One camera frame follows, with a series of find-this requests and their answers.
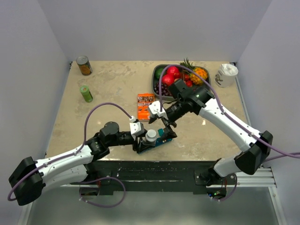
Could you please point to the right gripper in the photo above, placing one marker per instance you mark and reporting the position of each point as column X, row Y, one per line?
column 168, row 133

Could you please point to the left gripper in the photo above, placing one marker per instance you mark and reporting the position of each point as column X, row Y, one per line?
column 140, row 146

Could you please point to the white pill bottle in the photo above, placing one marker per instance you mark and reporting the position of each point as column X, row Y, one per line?
column 151, row 143

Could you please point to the teal weekly pill organizer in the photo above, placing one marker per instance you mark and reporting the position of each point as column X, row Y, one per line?
column 160, row 141

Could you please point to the white bottle cap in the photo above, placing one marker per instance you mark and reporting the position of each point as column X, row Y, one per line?
column 151, row 135

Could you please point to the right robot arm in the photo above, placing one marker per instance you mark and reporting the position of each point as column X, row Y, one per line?
column 253, row 144

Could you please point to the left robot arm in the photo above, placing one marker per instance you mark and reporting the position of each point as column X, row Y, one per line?
column 31, row 177

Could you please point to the orange razor box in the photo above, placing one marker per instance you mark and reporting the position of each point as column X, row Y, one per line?
column 143, row 102

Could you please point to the dark grape bunch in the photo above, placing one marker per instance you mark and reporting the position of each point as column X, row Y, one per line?
column 164, row 89

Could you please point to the red apple bottom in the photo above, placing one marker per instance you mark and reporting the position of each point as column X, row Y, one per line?
column 168, row 79

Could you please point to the red apple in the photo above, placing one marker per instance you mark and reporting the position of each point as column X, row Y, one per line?
column 174, row 71
column 168, row 79

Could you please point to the red cherries pile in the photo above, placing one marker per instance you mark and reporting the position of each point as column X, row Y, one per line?
column 187, row 80

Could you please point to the green lime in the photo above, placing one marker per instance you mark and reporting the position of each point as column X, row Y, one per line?
column 159, row 73

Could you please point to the red apple top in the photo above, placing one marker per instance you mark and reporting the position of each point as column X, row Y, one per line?
column 174, row 71

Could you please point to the toy pineapple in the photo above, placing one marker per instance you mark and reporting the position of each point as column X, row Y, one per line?
column 195, row 79

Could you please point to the grey fruit tray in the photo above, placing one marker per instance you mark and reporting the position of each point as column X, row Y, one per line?
column 194, row 87

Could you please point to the green bottle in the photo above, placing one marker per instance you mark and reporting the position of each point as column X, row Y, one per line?
column 86, row 94

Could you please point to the tin can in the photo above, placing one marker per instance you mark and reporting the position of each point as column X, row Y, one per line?
column 84, row 65

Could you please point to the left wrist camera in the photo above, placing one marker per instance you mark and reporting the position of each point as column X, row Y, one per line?
column 136, row 127

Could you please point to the black base frame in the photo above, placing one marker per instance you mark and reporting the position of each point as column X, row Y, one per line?
column 160, row 176

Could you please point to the aluminium rail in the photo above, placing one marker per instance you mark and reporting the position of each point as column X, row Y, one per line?
column 262, row 178

